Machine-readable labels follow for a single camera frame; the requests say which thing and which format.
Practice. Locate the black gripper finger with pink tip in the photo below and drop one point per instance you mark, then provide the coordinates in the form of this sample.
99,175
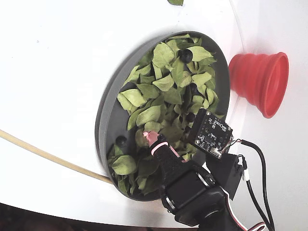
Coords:
166,161
178,156

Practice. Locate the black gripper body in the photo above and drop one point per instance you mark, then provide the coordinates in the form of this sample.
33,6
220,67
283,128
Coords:
181,183

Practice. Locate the blueberry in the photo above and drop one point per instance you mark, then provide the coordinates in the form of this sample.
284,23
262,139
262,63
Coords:
186,55
190,117
121,141

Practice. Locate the dark grey round bowl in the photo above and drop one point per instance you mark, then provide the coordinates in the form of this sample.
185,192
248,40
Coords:
106,134

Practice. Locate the pile of green leaves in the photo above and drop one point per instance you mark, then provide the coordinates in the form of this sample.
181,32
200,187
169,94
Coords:
166,81

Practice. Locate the red collapsible silicone cup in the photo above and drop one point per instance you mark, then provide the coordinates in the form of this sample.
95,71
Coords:
260,79

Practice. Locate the long wooden stick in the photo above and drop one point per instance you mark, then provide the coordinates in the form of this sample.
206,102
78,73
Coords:
48,155

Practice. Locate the loose green leaf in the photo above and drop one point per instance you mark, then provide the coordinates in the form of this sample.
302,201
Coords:
175,2

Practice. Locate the bare camera circuit board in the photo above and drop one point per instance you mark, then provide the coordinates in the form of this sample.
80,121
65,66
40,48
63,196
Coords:
211,134

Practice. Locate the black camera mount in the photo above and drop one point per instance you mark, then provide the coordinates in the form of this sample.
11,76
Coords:
228,175

